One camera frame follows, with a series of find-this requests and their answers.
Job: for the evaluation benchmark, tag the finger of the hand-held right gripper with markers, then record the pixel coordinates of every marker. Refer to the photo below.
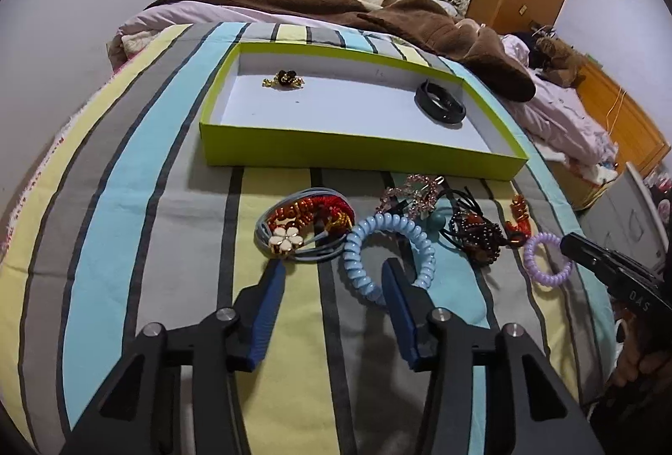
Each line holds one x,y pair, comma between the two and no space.
609,266

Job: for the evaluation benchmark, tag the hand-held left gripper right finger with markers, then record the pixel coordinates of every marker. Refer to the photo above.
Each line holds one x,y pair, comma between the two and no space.
395,300

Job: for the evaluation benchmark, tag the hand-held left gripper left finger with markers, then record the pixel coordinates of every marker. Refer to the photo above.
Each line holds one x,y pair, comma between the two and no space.
269,297

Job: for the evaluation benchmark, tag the red and gold beaded ornament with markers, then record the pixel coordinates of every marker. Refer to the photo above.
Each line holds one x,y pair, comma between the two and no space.
315,212

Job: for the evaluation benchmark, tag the orange red knot ornament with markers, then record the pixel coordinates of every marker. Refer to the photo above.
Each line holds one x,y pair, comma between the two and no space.
517,224

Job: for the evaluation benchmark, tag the lime green shallow box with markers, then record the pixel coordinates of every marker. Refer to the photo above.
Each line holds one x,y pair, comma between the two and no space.
341,103

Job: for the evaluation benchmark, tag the person's right hand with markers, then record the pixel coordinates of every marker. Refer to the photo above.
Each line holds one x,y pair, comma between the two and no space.
638,366

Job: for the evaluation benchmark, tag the grey cabinet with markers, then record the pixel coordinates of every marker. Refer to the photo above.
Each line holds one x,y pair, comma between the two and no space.
625,213

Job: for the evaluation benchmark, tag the orange wooden bed board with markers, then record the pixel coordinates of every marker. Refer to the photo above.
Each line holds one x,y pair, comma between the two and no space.
625,119

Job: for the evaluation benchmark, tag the black wrist band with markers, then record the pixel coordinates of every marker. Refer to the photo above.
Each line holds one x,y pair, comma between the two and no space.
438,102

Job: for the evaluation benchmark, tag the brown teddy bear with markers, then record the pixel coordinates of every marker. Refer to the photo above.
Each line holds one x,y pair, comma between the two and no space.
562,59

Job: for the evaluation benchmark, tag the black and gold hair clip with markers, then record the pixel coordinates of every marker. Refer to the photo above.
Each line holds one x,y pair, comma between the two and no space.
284,78

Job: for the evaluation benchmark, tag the dark clothing pile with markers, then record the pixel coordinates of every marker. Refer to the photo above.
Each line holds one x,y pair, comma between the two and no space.
530,48

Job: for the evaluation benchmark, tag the brown fleece blanket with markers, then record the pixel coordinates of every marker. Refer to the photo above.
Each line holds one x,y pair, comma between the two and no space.
420,22

